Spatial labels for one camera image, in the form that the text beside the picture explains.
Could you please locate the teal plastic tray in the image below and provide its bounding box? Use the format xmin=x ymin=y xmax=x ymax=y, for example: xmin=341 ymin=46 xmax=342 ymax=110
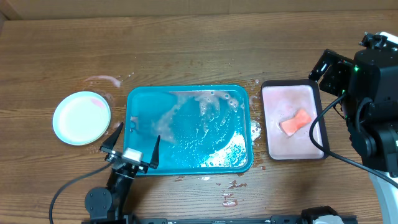
xmin=124 ymin=84 xmax=254 ymax=175

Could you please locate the light blue plate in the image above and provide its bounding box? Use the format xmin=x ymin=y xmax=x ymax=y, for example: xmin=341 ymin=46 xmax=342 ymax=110
xmin=52 ymin=91 xmax=111 ymax=146

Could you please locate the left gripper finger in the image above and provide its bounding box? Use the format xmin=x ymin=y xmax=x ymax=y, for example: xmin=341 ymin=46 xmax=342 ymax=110
xmin=101 ymin=123 xmax=124 ymax=150
xmin=149 ymin=135 xmax=160 ymax=169

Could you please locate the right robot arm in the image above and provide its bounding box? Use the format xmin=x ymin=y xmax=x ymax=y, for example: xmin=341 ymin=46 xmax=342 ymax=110
xmin=308 ymin=32 xmax=397 ymax=223

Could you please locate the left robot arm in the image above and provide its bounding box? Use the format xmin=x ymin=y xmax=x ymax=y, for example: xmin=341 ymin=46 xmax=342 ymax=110
xmin=85 ymin=124 xmax=160 ymax=223

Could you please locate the black tray with soapy water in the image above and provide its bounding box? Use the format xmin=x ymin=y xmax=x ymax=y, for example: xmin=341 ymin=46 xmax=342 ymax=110
xmin=261 ymin=80 xmax=326 ymax=161

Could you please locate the pink sponge with dark scourer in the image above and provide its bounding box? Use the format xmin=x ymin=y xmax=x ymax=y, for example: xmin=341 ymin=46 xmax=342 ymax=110
xmin=279 ymin=109 xmax=312 ymax=136

